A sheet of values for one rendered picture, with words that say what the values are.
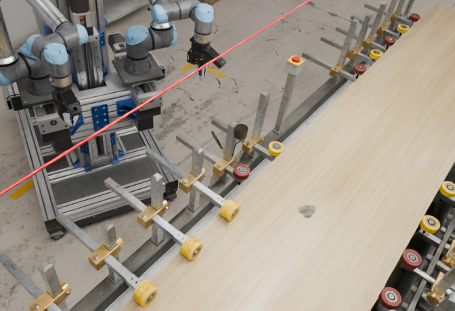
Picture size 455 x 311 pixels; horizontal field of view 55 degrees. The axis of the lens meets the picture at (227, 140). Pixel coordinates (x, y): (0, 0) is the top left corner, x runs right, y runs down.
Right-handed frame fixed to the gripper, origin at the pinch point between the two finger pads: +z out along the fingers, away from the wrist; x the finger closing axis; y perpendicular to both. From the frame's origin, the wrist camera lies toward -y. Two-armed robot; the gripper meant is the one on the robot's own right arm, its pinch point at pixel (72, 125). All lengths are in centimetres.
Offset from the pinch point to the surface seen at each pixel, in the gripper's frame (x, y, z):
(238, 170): -62, -36, 31
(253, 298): -28, -90, 32
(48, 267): 31, -52, 6
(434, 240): -119, -113, 41
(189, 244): -17, -61, 24
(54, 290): 32, -52, 20
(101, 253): 12, -45, 24
